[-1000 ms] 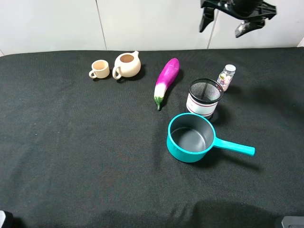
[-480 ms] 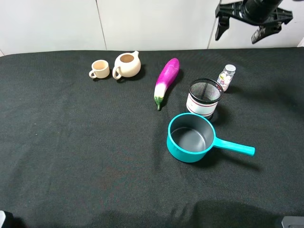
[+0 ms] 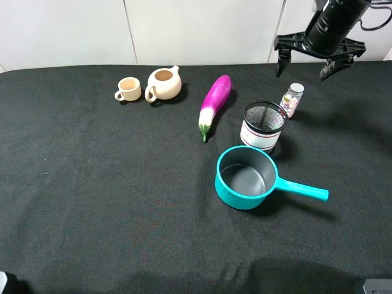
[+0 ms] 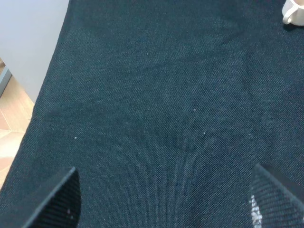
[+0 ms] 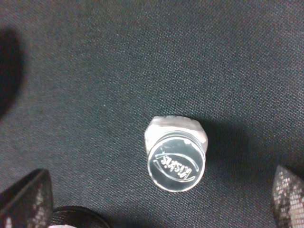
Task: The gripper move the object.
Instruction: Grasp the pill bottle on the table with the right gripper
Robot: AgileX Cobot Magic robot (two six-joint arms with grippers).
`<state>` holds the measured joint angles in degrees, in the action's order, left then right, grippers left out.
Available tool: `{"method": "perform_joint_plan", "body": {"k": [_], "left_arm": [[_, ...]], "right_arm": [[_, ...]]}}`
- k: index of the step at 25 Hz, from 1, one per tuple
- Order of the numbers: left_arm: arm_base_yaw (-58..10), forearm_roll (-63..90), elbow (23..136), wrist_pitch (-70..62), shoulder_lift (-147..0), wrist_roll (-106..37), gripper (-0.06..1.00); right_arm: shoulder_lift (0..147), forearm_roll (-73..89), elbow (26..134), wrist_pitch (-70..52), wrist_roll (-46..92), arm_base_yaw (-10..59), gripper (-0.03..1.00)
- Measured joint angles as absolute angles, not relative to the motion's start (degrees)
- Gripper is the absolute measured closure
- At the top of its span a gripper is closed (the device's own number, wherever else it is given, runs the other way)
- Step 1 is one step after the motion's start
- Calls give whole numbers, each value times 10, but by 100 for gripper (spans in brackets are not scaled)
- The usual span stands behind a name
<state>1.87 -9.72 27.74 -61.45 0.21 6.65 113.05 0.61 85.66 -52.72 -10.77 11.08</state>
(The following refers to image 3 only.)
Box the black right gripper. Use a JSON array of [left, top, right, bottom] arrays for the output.
[[274, 32, 366, 81]]

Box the glass bottle of white pills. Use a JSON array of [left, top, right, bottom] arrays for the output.
[[280, 83, 304, 118]]

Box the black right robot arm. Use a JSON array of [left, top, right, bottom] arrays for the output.
[[274, 0, 371, 81]]

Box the black mesh pen holder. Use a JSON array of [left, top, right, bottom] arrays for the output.
[[239, 101, 288, 154]]

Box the purple toy eggplant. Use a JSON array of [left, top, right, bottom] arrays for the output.
[[198, 75, 232, 143]]

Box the teal saucepan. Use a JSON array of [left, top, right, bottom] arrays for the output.
[[215, 145, 329, 210]]

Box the cream ceramic teapot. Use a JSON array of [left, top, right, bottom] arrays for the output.
[[145, 66, 182, 103]]

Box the cream ceramic cup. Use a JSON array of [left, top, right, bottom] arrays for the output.
[[115, 77, 141, 102]]

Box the black table cloth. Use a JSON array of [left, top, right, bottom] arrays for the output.
[[1, 61, 391, 293]]

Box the black cable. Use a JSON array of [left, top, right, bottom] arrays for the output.
[[359, 0, 392, 31]]

